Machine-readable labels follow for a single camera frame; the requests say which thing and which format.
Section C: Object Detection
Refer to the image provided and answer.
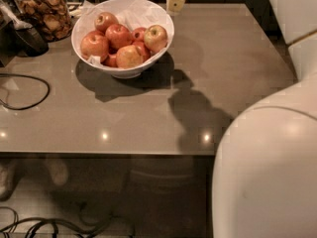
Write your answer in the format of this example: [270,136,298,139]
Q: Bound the yellow-red apple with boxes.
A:
[116,45,143,68]
[144,25,168,54]

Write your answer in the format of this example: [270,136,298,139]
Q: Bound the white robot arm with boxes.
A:
[211,0,317,238]

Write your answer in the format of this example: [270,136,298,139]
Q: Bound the white paper bowl liner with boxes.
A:
[78,0,172,67]

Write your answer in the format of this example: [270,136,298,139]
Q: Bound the small red apple back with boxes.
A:
[132,27,146,42]

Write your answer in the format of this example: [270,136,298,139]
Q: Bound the red apple middle right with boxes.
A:
[133,41,151,61]

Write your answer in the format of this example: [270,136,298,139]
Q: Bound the white ceramic bowl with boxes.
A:
[70,0,175,80]

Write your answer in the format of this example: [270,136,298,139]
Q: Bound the red apple centre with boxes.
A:
[105,24,133,50]

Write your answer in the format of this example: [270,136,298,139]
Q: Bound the red apple top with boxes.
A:
[94,12,119,32]

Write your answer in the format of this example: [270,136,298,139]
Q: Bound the yellow-red apple front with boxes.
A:
[116,45,143,68]

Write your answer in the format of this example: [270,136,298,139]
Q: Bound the red apple bottom hidden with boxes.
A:
[104,54,117,67]

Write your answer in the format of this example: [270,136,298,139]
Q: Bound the large red apple left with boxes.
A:
[80,30,109,62]

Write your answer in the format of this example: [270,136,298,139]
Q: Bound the glass jar of dried chips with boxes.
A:
[15,0,72,42]

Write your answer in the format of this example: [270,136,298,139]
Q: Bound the black appliance with scoop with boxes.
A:
[0,0,49,58]

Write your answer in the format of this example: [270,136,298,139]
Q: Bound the white shoe under table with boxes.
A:
[0,160,17,200]

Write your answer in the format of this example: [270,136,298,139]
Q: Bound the black cable on table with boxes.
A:
[0,72,52,111]

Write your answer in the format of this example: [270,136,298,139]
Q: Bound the black cables on floor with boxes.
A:
[0,195,137,238]

